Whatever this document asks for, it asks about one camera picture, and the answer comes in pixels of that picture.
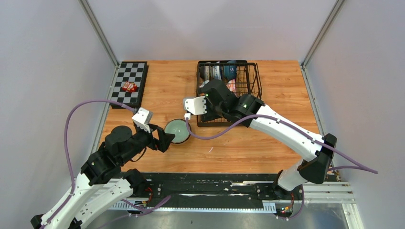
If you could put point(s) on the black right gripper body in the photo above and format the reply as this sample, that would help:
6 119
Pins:
218 110

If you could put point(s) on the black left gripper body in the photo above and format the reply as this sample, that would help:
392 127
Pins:
142 139

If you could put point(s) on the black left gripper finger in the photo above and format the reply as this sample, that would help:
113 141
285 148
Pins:
162 137
163 147

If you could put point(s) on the orange floral pattern bowl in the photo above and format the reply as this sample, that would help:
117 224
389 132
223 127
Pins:
231 85

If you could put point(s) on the black wire dish rack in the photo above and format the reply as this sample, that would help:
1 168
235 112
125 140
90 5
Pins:
247 80

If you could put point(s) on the white blue striped bowl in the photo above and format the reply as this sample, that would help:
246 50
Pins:
216 71

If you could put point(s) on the beige interior bowl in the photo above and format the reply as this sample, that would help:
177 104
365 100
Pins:
204 71

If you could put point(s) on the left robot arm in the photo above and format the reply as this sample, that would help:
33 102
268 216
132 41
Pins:
119 147

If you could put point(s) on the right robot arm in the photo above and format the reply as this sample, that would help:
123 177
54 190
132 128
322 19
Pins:
315 150

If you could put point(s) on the red owl toy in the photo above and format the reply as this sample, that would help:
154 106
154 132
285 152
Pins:
129 87

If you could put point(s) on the black white chessboard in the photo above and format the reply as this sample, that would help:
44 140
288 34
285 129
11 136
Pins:
130 81

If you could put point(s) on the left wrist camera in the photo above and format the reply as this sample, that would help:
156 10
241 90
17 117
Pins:
141 119

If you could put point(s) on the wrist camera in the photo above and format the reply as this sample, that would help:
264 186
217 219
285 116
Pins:
195 106
141 119

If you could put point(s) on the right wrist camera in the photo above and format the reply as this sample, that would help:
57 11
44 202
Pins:
195 106

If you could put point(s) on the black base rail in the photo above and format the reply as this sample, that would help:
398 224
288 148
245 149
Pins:
231 192

